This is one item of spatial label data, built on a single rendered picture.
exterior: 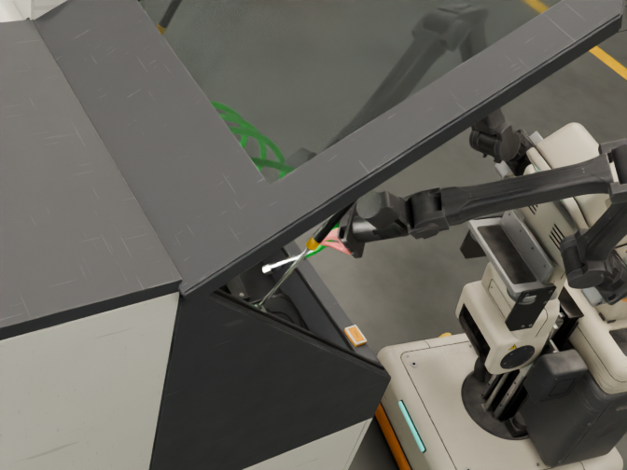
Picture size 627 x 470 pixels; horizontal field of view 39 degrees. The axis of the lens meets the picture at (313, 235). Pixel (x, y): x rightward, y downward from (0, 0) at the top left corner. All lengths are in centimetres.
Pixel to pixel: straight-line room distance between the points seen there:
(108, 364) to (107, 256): 18
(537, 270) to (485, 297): 28
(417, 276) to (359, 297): 30
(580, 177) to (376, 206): 38
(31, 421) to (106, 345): 18
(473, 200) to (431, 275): 198
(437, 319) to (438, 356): 52
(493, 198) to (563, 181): 13
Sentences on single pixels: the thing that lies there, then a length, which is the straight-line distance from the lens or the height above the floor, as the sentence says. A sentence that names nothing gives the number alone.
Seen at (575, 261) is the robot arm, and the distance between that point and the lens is 199.
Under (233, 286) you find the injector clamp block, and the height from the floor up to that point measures 98.
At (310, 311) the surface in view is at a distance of 214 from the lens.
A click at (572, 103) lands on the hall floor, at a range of 507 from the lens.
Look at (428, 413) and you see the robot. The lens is 283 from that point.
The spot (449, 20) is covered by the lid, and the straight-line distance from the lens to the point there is 151.
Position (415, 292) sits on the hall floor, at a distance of 354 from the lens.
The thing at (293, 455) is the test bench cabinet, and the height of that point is 76.
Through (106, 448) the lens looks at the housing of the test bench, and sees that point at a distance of 161.
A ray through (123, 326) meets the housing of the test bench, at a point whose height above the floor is 142.
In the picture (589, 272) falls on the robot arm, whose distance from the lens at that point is 196.
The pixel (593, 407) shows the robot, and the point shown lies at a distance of 262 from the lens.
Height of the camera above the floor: 247
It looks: 43 degrees down
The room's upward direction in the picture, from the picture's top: 17 degrees clockwise
